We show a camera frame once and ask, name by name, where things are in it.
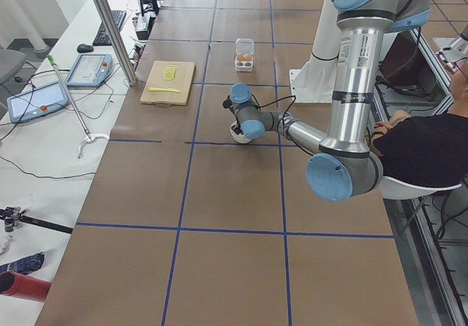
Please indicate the black camera tripod mount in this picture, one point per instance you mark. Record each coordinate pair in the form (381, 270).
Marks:
(13, 216)

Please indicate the reacher grabber stick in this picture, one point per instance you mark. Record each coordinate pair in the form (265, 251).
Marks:
(89, 136)

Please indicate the black computer mouse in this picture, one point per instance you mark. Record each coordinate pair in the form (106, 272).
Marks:
(84, 48)

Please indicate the wooden cutting board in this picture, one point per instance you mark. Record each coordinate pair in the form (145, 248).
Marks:
(168, 83)

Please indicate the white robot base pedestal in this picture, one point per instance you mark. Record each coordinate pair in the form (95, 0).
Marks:
(314, 82)

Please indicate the seated person in black shirt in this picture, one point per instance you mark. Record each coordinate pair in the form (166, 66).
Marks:
(429, 151)

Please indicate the white paper bowl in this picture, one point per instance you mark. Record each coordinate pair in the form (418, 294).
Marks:
(241, 139)

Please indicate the yellow lemon slice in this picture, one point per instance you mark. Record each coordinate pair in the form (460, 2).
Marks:
(170, 70)
(169, 74)

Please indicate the blue teach pendant tablet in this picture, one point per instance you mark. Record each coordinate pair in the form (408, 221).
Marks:
(90, 70)
(36, 103)

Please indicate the clear plastic egg box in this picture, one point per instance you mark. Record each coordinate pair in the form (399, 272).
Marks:
(244, 46)

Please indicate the aluminium frame post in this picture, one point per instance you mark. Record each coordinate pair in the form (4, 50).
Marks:
(116, 41)

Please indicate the red cylinder bottle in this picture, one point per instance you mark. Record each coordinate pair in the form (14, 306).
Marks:
(24, 287)

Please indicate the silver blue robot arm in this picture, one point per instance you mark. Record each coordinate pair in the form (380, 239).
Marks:
(342, 165)

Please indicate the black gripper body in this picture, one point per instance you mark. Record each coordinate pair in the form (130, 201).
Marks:
(237, 129)

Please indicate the yellow plastic knife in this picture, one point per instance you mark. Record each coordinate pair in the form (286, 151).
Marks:
(169, 90)

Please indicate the white chair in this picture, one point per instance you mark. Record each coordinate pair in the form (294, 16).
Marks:
(393, 189)

